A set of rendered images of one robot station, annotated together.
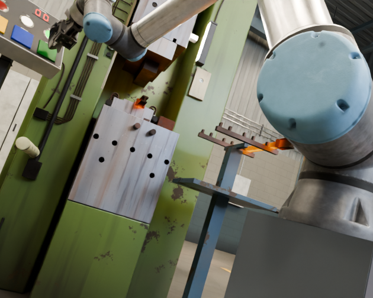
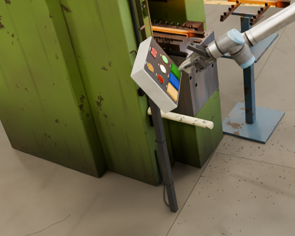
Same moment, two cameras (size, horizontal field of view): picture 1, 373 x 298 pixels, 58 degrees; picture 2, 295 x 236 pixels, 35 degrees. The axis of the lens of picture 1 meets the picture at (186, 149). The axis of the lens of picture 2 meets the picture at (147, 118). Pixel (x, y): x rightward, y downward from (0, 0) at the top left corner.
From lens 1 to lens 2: 2.78 m
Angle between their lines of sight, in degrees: 56
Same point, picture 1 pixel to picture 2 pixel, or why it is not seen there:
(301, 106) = not seen: outside the picture
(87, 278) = (210, 133)
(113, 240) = (211, 110)
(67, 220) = not seen: hidden behind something
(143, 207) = (215, 83)
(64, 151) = not seen: hidden behind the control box
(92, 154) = (192, 87)
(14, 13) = (161, 73)
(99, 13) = (252, 57)
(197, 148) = (199, 14)
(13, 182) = (149, 132)
